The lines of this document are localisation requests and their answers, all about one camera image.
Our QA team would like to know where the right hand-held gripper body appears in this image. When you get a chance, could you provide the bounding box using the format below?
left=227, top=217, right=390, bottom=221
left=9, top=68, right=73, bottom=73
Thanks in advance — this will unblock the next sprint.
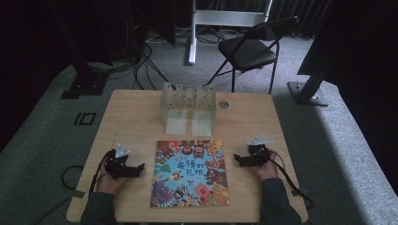
left=246, top=135, right=274, bottom=167

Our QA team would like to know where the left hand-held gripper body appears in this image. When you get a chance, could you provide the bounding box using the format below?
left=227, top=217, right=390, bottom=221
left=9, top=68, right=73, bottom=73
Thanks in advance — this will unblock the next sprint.
left=103, top=143, right=132, bottom=180

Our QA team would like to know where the colourful picture book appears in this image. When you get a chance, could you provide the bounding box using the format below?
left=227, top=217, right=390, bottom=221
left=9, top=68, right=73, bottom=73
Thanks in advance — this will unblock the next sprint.
left=149, top=139, right=231, bottom=208

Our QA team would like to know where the translucent book rack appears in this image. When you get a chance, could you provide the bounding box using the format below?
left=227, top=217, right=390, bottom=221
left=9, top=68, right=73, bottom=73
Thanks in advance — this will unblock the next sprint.
left=160, top=82, right=218, bottom=138

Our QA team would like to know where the person's right hand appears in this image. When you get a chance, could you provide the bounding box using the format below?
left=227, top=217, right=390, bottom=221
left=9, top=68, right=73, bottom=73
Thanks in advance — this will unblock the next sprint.
left=252, top=152, right=280, bottom=182

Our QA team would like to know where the person's left hand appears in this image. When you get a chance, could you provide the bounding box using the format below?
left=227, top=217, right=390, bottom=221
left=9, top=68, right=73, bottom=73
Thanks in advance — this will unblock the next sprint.
left=95, top=172, right=128, bottom=196

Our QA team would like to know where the grey tape piece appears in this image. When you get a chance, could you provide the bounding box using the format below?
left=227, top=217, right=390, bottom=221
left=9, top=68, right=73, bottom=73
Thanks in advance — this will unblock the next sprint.
left=64, top=188, right=86, bottom=200
left=290, top=187, right=310, bottom=198

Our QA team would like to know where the black metal stand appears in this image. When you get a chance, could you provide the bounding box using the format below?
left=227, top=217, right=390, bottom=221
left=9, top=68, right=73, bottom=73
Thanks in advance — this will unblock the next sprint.
left=286, top=0, right=339, bottom=108
left=46, top=0, right=115, bottom=100

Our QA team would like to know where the black folding chair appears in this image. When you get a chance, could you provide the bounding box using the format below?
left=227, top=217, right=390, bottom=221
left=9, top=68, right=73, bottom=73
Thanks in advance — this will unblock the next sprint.
left=205, top=16, right=300, bottom=95

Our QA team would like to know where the white metal stand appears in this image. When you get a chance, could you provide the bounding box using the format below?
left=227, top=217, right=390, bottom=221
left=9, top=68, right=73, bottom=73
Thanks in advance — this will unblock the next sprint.
left=187, top=0, right=273, bottom=66

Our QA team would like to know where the dark curtain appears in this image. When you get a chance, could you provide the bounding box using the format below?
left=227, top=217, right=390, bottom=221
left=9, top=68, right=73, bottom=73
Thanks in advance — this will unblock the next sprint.
left=268, top=0, right=334, bottom=39

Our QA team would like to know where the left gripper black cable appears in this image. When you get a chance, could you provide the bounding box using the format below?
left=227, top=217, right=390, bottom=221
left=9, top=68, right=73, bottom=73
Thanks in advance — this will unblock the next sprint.
left=88, top=152, right=111, bottom=196

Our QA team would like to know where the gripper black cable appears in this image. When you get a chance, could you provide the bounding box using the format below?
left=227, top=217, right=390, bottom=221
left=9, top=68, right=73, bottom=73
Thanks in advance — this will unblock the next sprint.
left=268, top=150, right=316, bottom=211
left=88, top=152, right=111, bottom=196

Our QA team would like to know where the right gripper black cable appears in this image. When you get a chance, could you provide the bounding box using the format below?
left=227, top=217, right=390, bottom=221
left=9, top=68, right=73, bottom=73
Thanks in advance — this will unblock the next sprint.
left=268, top=150, right=316, bottom=211

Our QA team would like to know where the black looped cable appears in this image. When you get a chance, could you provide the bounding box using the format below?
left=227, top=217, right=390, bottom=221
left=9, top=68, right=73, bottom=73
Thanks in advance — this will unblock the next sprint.
left=33, top=164, right=84, bottom=225

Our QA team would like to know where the bundle of black cables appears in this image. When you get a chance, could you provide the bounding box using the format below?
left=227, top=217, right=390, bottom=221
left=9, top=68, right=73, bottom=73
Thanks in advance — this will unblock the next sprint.
left=87, top=27, right=226, bottom=92

